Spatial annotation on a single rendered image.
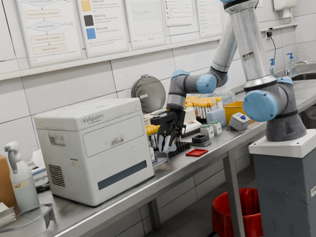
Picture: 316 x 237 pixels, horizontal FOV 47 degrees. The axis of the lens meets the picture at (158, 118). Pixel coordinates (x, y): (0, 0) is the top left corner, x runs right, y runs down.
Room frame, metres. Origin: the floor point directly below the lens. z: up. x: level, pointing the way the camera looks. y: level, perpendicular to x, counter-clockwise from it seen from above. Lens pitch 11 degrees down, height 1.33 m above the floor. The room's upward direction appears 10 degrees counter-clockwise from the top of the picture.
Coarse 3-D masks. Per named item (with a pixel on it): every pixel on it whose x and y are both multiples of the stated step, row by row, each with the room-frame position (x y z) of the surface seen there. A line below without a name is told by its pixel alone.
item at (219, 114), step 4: (220, 108) 1.84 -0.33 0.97; (208, 112) 1.78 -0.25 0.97; (212, 112) 1.76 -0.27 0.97; (216, 112) 1.78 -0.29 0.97; (220, 112) 1.80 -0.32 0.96; (224, 112) 1.82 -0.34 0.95; (208, 116) 1.77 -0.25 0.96; (212, 116) 1.76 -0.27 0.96; (216, 116) 1.78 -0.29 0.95; (220, 116) 1.79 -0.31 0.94; (224, 116) 1.81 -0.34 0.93; (208, 120) 1.78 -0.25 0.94; (212, 120) 1.76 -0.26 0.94; (216, 120) 1.77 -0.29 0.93; (220, 120) 1.79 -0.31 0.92; (224, 120) 1.81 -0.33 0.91; (224, 124) 1.81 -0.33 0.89; (224, 128) 1.78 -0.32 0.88
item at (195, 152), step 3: (192, 150) 1.49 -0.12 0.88; (195, 150) 1.50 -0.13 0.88; (198, 150) 1.49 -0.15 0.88; (201, 150) 1.48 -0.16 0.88; (204, 150) 1.47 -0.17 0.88; (207, 150) 1.46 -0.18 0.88; (186, 153) 1.46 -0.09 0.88; (189, 153) 1.47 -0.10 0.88; (192, 153) 1.47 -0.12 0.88; (195, 153) 1.46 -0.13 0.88; (198, 153) 1.45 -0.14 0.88; (201, 153) 1.43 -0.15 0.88; (204, 153) 1.44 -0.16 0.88; (195, 156) 1.43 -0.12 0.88; (198, 156) 1.41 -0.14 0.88
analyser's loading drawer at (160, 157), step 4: (156, 152) 1.39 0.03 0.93; (160, 152) 1.37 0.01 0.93; (164, 152) 1.36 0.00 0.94; (156, 156) 1.32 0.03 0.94; (160, 156) 1.37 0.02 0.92; (164, 156) 1.36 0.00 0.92; (156, 160) 1.31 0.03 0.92; (160, 160) 1.33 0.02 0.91; (164, 160) 1.34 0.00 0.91; (168, 160) 1.35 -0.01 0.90; (156, 164) 1.30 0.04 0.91
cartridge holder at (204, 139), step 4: (196, 136) 1.61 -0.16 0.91; (200, 136) 1.62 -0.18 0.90; (204, 136) 1.58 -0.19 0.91; (192, 140) 1.59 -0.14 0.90; (196, 140) 1.58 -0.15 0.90; (200, 140) 1.56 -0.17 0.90; (204, 140) 1.57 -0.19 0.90; (208, 140) 1.58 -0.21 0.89; (192, 144) 1.59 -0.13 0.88; (196, 144) 1.58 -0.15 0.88; (200, 144) 1.56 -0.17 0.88; (204, 144) 1.54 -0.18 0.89
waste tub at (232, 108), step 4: (228, 104) 1.90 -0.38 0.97; (232, 104) 1.93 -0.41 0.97; (236, 104) 1.95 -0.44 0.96; (240, 104) 1.94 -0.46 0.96; (224, 108) 1.86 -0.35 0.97; (228, 108) 1.85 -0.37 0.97; (232, 108) 1.83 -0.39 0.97; (236, 108) 1.81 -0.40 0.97; (240, 108) 1.79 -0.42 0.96; (228, 112) 1.85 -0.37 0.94; (232, 112) 1.83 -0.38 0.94; (236, 112) 1.81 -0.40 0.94; (240, 112) 1.80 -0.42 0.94; (244, 112) 1.78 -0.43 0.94; (228, 116) 1.85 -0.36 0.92; (228, 120) 1.85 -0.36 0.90; (252, 120) 1.82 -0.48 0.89; (228, 124) 1.86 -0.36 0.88
